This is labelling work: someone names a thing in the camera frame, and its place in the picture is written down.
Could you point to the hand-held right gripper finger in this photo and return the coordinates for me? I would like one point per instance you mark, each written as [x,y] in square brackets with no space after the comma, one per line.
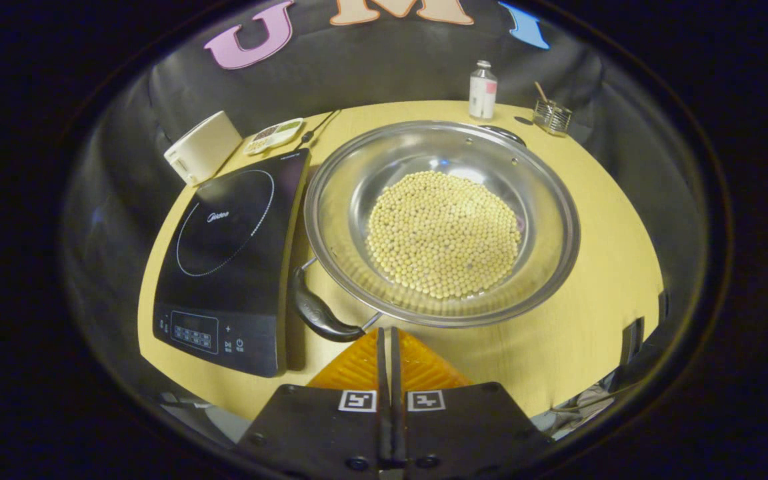
[382,400]
[397,400]

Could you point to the stainless steel pot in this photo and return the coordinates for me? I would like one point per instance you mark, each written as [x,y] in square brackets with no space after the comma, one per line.
[357,200]

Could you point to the black induction cooktop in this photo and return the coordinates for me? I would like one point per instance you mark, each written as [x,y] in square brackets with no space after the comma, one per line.
[224,266]

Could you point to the heap of yellow soybeans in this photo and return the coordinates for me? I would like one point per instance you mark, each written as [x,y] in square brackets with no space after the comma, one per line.
[444,233]

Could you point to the white divided seasoning dish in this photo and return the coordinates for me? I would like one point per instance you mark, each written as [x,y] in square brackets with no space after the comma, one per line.
[274,135]

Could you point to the black round table grommet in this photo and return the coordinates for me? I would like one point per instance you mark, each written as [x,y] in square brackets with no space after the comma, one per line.
[524,121]

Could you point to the white boxy appliance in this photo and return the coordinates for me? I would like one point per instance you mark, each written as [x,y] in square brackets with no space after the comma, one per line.
[204,146]

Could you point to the clear bottle white label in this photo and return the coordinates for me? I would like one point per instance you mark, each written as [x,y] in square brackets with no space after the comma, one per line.
[482,93]

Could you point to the wooden stick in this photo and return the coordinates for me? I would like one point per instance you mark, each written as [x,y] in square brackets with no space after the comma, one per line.
[541,90]

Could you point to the dark furniture frame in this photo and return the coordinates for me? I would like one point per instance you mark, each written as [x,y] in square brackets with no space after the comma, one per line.
[630,340]

